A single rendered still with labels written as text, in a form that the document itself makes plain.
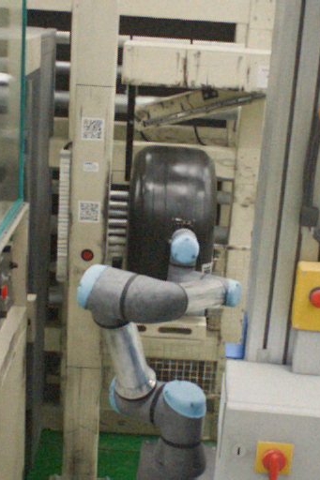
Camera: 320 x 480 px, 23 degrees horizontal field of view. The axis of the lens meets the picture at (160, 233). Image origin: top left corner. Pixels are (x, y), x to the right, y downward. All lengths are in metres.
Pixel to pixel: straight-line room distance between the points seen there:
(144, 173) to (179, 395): 0.83
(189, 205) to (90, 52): 0.60
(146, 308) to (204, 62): 1.31
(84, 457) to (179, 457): 1.02
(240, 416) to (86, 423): 1.61
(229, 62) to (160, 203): 0.64
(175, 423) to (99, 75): 1.18
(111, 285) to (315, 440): 0.62
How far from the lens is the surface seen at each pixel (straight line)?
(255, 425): 1.55
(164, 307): 1.87
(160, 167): 2.66
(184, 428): 2.16
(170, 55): 2.93
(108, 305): 1.89
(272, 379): 1.65
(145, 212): 2.58
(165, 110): 3.08
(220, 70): 2.94
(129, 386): 2.15
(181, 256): 2.21
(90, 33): 2.67
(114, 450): 3.66
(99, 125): 2.70
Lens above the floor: 1.96
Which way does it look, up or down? 17 degrees down
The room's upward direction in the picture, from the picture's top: 4 degrees clockwise
